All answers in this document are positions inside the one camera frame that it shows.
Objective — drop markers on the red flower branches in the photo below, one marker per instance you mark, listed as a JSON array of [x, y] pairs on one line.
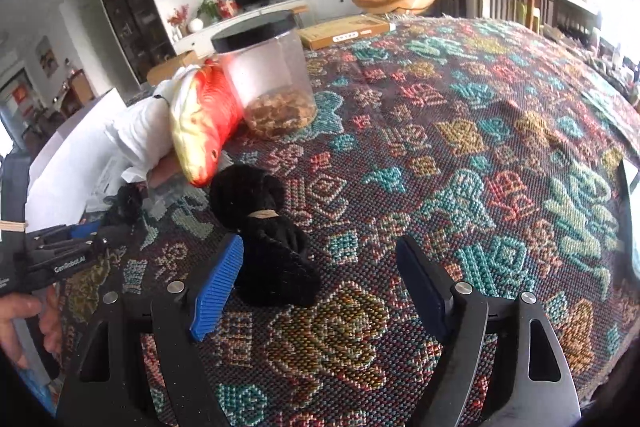
[[177, 19]]

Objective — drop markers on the black cloth roll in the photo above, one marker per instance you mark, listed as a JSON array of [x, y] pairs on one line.
[[270, 237]]

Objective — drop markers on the person's left hand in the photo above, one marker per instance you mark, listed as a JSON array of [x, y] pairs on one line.
[[22, 314]]

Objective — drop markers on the open cardboard box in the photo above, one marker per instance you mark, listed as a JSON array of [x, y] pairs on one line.
[[170, 67]]

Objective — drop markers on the framed wall picture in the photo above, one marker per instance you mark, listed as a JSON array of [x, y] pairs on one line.
[[46, 57]]

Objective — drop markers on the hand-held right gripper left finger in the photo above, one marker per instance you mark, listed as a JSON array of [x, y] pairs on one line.
[[218, 285]]

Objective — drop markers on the white television cabinet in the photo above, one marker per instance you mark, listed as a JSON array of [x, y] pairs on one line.
[[325, 2]]

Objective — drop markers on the red flowering potted plant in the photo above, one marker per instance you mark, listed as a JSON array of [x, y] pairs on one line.
[[215, 8]]

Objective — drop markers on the red fish plush pillow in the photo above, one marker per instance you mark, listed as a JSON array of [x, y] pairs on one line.
[[205, 127]]

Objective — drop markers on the small black cloth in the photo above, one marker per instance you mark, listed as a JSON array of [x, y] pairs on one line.
[[125, 205]]

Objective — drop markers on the round white vase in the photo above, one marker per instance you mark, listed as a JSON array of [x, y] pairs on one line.
[[195, 25]]

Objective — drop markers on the wooden stool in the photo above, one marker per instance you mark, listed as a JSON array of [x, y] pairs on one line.
[[299, 10]]

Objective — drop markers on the dark display cabinet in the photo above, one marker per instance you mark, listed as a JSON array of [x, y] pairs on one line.
[[132, 7]]

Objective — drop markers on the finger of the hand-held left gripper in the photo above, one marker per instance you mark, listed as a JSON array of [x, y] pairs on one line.
[[102, 243], [60, 234]]

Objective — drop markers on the flat cardboard box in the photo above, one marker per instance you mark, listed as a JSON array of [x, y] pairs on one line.
[[345, 32]]

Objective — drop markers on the patterned woven blanket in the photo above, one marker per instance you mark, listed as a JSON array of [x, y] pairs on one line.
[[425, 147]]

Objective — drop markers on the clear plastic jar black lid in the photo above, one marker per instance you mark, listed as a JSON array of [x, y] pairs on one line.
[[270, 72]]

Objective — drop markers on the white cloth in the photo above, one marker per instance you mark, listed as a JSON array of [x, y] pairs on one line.
[[142, 132]]

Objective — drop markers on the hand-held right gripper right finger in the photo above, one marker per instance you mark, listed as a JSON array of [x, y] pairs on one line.
[[424, 285]]

